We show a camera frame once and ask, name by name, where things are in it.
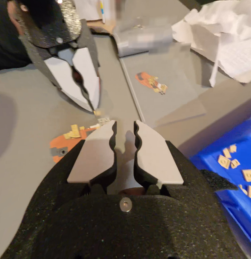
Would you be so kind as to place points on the person's left hand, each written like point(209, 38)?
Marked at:
point(13, 18)

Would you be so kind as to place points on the brown cardboard box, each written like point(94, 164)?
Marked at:
point(101, 26)

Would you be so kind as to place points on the blue plastic bin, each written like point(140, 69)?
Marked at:
point(218, 202)

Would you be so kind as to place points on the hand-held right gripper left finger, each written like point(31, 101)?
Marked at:
point(93, 159)

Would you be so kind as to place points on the tan square tile brick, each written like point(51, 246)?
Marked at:
point(98, 112)

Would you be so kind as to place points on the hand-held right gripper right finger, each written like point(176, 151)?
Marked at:
point(158, 159)

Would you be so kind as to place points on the grey instruction booklet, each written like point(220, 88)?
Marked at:
point(158, 91)

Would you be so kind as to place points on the brown tan brick model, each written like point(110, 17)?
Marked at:
point(56, 145)

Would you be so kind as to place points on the pile of tan bricks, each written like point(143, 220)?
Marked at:
point(224, 161)

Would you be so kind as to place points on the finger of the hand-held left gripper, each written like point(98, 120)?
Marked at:
point(62, 76)
point(87, 66)

